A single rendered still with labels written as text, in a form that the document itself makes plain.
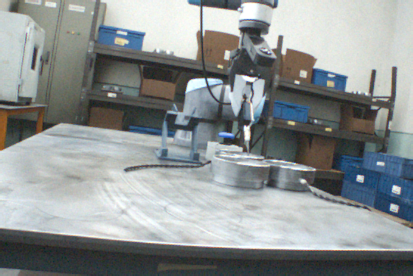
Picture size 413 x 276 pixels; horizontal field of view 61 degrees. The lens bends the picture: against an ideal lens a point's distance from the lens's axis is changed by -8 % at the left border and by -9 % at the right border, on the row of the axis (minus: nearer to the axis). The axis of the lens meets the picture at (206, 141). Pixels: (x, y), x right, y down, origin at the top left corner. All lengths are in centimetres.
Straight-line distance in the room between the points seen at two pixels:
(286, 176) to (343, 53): 515
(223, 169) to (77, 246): 37
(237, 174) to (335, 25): 522
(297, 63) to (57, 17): 291
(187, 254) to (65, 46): 426
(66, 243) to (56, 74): 422
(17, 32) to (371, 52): 490
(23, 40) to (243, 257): 261
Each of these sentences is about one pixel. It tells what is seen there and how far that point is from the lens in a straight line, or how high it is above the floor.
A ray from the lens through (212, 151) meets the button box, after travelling 92.
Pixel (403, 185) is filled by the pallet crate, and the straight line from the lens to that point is 438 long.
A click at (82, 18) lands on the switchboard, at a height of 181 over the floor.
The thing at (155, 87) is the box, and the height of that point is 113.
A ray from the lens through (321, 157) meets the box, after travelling 498.
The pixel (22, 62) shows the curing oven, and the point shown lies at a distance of 285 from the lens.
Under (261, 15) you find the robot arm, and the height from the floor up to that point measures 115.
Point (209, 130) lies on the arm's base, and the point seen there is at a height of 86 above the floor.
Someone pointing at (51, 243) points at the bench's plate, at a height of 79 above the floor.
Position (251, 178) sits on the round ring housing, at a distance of 63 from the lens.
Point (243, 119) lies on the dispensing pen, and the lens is 80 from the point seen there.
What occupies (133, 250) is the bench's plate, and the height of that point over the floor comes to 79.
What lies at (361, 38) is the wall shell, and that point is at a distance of 602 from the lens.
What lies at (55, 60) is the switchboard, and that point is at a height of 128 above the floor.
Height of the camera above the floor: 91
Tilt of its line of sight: 4 degrees down
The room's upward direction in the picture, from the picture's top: 9 degrees clockwise
